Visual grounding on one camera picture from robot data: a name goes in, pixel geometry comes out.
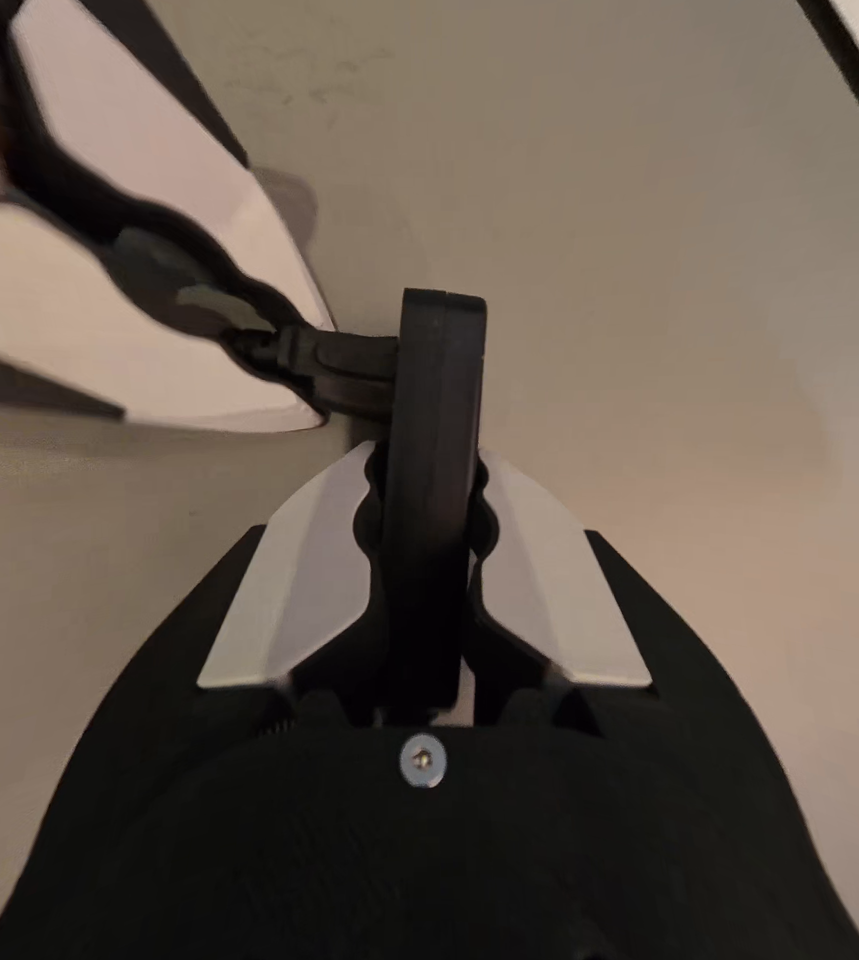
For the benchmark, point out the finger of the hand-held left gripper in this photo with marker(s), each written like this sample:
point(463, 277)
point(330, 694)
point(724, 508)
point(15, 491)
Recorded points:
point(174, 150)
point(62, 330)

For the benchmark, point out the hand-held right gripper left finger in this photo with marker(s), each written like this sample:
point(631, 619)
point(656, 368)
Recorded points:
point(302, 592)

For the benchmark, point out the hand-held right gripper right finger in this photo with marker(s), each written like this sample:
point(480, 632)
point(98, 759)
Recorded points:
point(564, 592)

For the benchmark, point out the black power strip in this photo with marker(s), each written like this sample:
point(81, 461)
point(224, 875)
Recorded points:
point(437, 450)

